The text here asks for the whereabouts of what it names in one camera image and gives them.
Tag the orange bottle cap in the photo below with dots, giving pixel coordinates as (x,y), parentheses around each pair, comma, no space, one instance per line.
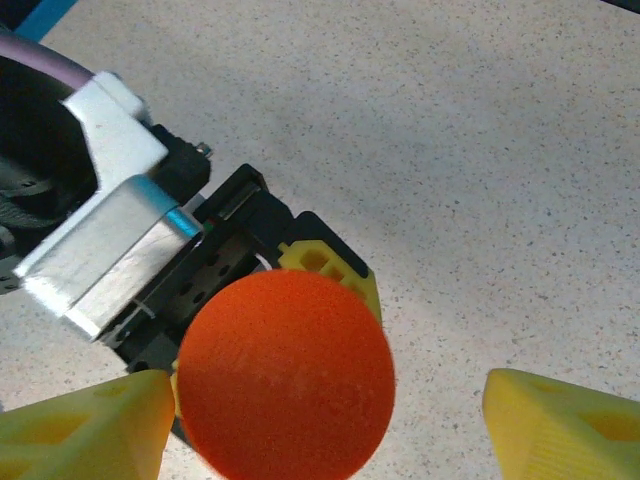
(285,375)

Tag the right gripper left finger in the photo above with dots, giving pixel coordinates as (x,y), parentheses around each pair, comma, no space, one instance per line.
(75,435)

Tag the blue table edge strip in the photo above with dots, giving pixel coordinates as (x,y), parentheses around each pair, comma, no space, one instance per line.
(47,17)

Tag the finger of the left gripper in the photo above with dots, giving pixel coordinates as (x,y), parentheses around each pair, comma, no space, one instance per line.
(340,265)

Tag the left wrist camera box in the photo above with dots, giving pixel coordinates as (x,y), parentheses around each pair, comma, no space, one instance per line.
(100,260)

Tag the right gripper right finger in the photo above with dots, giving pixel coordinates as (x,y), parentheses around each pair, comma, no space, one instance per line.
(565,435)

